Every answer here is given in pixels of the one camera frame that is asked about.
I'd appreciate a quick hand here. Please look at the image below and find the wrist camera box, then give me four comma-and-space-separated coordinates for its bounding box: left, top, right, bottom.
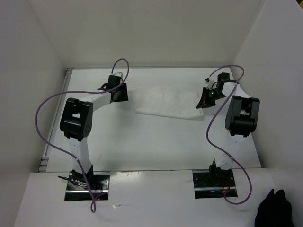
205, 77, 214, 90
114, 72, 124, 78

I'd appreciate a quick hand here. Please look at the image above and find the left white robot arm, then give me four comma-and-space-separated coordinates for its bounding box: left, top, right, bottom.
60, 72, 128, 189

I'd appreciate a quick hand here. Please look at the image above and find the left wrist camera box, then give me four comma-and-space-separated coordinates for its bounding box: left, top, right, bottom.
114, 72, 124, 78

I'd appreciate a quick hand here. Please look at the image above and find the white pleated skirt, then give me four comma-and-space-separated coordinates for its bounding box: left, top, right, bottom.
131, 87, 204, 120

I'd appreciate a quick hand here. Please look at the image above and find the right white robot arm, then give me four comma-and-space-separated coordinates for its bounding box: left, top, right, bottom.
196, 72, 260, 186

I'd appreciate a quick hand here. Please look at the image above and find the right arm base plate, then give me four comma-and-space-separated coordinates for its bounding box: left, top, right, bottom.
192, 171, 238, 199

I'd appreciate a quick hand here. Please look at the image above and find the black cloth pile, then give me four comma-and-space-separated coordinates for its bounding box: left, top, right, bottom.
254, 189, 294, 227

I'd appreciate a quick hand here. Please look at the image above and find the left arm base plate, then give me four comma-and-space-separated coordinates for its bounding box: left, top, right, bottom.
58, 172, 110, 201

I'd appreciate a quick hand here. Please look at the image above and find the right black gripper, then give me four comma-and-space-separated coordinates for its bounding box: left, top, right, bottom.
197, 87, 226, 109

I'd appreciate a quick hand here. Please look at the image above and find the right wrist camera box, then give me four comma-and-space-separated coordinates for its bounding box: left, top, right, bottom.
205, 77, 214, 90

